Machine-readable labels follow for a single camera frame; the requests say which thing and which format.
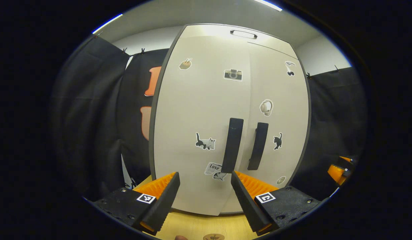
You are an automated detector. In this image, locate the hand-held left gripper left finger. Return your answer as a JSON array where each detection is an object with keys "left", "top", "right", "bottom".
[{"left": 93, "top": 172, "right": 180, "bottom": 235}]

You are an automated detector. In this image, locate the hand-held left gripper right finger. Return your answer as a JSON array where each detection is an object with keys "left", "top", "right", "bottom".
[{"left": 230, "top": 171, "right": 323, "bottom": 235}]

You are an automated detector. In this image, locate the white door with black cat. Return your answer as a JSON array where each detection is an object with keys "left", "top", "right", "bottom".
[{"left": 221, "top": 42, "right": 309, "bottom": 214}]

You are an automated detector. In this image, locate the white door with camera sticker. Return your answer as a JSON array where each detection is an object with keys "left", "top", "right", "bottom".
[{"left": 153, "top": 35, "right": 251, "bottom": 216}]

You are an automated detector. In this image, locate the white cabinet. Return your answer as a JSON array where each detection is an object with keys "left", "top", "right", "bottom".
[{"left": 149, "top": 23, "right": 311, "bottom": 216}]

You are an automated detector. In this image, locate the black backdrop cloth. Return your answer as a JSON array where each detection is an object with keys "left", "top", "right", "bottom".
[{"left": 51, "top": 35, "right": 368, "bottom": 200}]

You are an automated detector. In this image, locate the black door handle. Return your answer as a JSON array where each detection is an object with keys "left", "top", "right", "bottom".
[
  {"left": 247, "top": 122, "right": 269, "bottom": 171},
  {"left": 221, "top": 118, "right": 244, "bottom": 174}
]

